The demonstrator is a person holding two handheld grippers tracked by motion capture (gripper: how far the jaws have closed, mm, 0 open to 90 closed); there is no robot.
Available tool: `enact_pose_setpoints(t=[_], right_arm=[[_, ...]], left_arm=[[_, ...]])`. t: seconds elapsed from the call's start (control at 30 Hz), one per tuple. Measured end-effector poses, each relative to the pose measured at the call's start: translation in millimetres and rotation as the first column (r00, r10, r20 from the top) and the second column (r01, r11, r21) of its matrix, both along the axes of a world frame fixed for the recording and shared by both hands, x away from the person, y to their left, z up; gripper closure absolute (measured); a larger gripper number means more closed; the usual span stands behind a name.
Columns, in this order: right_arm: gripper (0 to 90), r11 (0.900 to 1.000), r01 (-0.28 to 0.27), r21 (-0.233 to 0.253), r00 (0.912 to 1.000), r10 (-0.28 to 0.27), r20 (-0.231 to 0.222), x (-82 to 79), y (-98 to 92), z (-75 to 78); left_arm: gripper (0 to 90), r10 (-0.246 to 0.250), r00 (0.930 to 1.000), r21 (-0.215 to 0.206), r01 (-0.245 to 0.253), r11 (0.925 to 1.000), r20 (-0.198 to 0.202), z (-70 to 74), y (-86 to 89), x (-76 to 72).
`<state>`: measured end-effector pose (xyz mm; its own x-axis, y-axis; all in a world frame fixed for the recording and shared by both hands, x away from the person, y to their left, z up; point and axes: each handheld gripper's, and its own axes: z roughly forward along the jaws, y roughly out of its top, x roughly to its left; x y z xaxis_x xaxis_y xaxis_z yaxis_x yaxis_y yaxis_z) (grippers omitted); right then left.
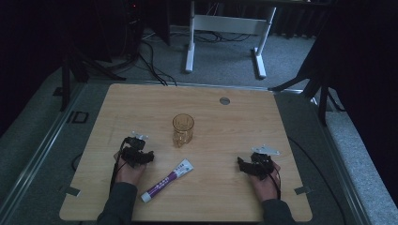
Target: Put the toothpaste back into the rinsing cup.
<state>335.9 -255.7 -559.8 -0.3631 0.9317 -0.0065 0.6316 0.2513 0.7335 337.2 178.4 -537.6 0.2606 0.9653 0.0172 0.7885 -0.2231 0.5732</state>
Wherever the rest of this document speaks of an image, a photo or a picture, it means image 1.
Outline black square floor frame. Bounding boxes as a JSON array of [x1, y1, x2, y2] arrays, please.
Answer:
[[66, 111, 90, 125]]

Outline black tripod stand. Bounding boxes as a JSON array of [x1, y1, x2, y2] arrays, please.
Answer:
[[52, 40, 127, 113], [268, 46, 345, 128]]

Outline amber glass cup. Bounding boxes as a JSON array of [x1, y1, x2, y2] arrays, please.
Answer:
[[172, 112, 195, 149]]

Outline white desk frame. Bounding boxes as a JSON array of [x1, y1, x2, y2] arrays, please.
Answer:
[[184, 0, 278, 80]]

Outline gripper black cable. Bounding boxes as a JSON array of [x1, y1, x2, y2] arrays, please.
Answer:
[[109, 137, 132, 192], [266, 162, 283, 201]]

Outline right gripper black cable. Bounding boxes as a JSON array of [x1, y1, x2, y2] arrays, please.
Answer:
[[266, 162, 283, 201]]

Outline person's right hand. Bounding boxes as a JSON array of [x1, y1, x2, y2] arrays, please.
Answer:
[[248, 161, 282, 203]]

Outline black floor cables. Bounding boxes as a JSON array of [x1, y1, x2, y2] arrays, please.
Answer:
[[137, 29, 252, 87]]

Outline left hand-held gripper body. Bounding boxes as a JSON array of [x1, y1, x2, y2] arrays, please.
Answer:
[[120, 130, 150, 169]]

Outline person's left hand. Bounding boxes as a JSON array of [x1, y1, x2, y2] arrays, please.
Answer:
[[114, 151, 147, 188]]

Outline white purple toothpaste tube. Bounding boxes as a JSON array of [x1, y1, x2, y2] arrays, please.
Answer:
[[140, 157, 194, 203]]

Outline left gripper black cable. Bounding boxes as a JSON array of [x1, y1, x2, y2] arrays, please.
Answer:
[[109, 137, 132, 192]]

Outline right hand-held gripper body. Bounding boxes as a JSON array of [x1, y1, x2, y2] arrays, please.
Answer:
[[248, 143, 282, 181]]

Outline black cable under table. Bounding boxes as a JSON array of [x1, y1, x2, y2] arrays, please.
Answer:
[[287, 136, 347, 225]]

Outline dark computer tower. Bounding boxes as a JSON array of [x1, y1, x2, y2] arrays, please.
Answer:
[[120, 0, 145, 60]]

